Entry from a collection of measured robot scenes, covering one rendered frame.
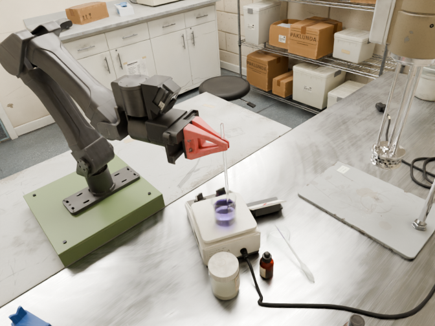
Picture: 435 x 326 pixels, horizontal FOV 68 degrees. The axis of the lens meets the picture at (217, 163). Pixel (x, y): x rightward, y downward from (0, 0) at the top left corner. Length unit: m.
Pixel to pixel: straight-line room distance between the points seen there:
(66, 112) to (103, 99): 0.14
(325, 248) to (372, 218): 0.15
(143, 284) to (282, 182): 0.46
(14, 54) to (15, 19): 2.64
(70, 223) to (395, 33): 0.79
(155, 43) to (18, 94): 1.33
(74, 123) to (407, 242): 0.79
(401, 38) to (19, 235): 0.95
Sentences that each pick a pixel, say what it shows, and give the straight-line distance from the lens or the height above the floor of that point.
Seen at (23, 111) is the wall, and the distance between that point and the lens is 3.59.
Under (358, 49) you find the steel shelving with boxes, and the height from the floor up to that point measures 0.67.
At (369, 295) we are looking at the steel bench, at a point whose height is 0.90.
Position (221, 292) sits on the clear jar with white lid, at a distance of 0.67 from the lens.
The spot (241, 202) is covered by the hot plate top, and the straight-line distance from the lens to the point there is 0.74.
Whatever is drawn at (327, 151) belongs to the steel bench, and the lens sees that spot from 1.08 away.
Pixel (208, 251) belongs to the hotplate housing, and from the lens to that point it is 0.69.
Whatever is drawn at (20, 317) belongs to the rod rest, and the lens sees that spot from 0.79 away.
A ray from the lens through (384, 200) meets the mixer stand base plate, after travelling 0.93.
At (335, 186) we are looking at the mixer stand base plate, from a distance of 0.93.
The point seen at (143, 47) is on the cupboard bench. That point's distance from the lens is 3.22.
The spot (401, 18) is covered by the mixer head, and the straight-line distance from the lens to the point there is 0.67.
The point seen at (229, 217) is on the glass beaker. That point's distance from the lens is 0.66.
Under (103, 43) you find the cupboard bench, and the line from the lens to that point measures 3.04.
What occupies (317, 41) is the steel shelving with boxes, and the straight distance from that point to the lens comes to 2.80.
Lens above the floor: 1.50
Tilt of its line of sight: 37 degrees down
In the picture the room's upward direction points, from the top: 5 degrees counter-clockwise
